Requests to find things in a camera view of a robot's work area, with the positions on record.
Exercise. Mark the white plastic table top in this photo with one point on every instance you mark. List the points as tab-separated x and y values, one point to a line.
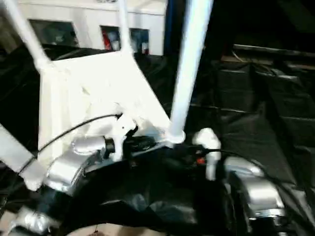
98	83

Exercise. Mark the white plastic table leg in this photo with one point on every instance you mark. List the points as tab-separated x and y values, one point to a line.
189	59
17	152
27	34
124	27

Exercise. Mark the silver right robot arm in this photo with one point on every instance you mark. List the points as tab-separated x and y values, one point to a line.
256	191

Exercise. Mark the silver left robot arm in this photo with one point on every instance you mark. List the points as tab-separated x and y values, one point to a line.
74	162

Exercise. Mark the black plastic mat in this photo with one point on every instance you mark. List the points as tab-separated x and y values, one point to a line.
275	113

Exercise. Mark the silver metal bar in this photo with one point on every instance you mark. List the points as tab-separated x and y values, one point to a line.
273	50

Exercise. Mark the white glass-door cabinet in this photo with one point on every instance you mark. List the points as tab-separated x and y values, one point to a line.
74	17

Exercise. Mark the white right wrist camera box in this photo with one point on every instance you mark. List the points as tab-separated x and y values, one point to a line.
206	145

